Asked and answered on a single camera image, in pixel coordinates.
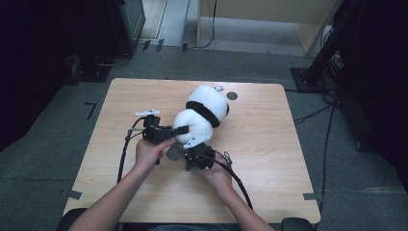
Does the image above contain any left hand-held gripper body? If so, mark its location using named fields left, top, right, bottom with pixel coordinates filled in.
left=135, top=109, right=174, bottom=144

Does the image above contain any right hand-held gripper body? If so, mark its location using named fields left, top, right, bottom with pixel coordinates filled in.
left=183, top=134, right=216, bottom=170

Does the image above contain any grey fuzzy sock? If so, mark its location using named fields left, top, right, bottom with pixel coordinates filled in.
left=166, top=141, right=200, bottom=173

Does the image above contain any panda plush toy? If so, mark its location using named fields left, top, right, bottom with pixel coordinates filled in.
left=172, top=84, right=231, bottom=146

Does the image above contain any person's left hand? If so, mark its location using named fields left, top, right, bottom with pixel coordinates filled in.
left=134, top=138, right=177, bottom=174

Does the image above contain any person's right hand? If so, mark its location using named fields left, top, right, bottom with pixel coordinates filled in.
left=198, top=160, right=235, bottom=196

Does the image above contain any person's clothing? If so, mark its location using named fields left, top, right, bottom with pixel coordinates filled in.
left=121, top=223, right=258, bottom=231

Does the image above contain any black monitor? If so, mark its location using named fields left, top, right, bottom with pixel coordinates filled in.
left=107, top=0, right=147, bottom=58

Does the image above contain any dark curtain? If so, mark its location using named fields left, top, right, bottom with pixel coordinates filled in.
left=0, top=0, right=120, bottom=152
left=333, top=0, right=408, bottom=193

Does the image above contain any light wooden cabinet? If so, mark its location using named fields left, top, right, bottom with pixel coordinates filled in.
left=195, top=0, right=345, bottom=56

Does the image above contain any black metal stand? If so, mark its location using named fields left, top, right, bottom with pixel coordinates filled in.
left=290, top=0, right=359, bottom=94

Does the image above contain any left hand-held gripper cable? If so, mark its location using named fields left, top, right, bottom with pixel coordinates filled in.
left=116, top=116, right=147, bottom=185

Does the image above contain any hand-held gripper cable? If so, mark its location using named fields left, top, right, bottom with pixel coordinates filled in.
left=116, top=116, right=147, bottom=185
left=205, top=149, right=254, bottom=212

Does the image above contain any right hand-held gripper cable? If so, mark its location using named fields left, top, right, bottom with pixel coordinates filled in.
left=205, top=149, right=254, bottom=212

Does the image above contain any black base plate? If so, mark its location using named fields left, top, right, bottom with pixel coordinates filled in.
left=70, top=61, right=113, bottom=84

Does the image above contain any black hanging cable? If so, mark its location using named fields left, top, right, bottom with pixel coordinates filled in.
left=191, top=0, right=217, bottom=50

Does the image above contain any black floor cable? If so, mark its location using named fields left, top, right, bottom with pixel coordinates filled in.
left=293, top=102, right=336, bottom=127
left=319, top=104, right=337, bottom=206

